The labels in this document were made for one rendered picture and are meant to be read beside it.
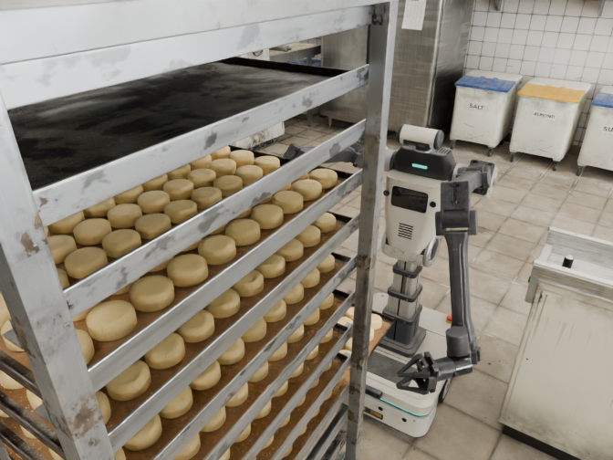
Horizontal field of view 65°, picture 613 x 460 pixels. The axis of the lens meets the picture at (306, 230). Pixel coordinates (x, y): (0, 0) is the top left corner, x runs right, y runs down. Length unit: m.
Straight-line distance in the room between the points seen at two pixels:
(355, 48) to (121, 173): 5.23
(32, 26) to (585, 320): 1.85
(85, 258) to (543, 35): 5.47
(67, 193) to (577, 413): 2.06
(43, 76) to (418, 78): 5.00
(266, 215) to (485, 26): 5.38
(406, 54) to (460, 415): 3.80
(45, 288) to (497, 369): 2.52
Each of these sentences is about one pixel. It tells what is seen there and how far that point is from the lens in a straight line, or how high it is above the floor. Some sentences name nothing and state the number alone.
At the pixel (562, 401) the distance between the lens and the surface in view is 2.22.
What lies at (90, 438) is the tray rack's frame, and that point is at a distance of 0.50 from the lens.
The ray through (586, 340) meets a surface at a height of 0.66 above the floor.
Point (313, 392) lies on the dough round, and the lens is 1.07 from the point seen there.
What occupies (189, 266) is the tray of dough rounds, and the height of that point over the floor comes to 1.51.
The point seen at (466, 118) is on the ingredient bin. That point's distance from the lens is 5.46.
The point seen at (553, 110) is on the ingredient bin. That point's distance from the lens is 5.22.
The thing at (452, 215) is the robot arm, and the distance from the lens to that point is 1.36.
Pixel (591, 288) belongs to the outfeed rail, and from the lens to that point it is 1.91.
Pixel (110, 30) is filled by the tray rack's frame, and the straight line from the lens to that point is 0.39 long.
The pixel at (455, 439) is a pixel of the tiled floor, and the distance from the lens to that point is 2.39.
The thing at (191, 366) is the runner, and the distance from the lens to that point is 0.61.
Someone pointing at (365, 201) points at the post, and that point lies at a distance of 0.89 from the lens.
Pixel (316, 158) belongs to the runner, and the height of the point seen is 1.59.
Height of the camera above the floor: 1.84
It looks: 30 degrees down
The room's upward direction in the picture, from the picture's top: straight up
